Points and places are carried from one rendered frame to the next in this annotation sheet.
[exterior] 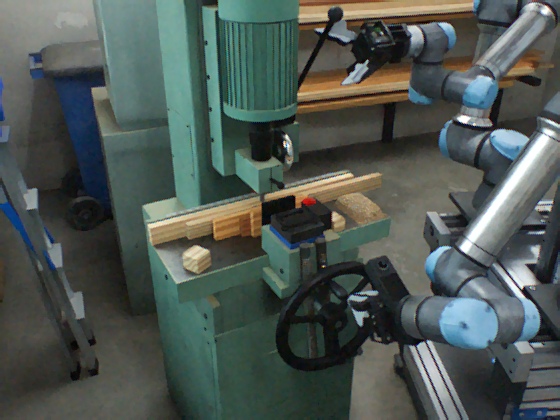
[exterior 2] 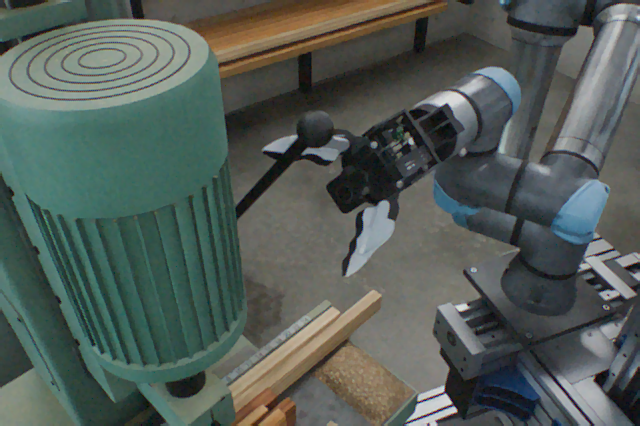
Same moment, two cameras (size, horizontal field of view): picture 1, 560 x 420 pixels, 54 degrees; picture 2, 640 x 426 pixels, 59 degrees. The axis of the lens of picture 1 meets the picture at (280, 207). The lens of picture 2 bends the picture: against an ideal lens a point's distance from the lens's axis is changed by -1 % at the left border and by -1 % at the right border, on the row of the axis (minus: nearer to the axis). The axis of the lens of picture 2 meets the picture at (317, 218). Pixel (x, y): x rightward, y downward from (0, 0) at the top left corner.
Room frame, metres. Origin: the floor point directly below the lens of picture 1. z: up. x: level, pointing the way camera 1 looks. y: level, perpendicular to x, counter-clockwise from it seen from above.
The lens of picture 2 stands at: (0.81, 0.00, 1.69)
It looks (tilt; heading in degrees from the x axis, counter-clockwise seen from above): 40 degrees down; 344
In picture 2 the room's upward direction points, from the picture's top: straight up
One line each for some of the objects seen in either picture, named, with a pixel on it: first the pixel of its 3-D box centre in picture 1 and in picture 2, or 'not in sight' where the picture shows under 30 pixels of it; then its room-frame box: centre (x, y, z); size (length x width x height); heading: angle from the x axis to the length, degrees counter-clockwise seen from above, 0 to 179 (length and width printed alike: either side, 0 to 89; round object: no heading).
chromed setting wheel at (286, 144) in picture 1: (280, 150); not in sight; (1.43, 0.00, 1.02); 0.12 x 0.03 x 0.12; 29
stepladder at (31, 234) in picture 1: (32, 242); not in sight; (1.64, 0.89, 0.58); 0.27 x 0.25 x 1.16; 111
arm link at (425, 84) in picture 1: (430, 81); (474, 174); (1.36, -0.38, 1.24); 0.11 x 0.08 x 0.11; 42
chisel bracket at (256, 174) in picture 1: (259, 171); (183, 391); (1.27, 0.06, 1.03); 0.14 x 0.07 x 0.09; 29
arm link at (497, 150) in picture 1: (506, 156); (555, 227); (1.47, -0.66, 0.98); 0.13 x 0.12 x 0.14; 42
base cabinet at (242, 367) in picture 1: (248, 344); not in sight; (1.36, 0.11, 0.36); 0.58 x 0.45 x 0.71; 29
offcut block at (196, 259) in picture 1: (196, 259); not in sight; (1.03, 0.19, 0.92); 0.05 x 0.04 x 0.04; 55
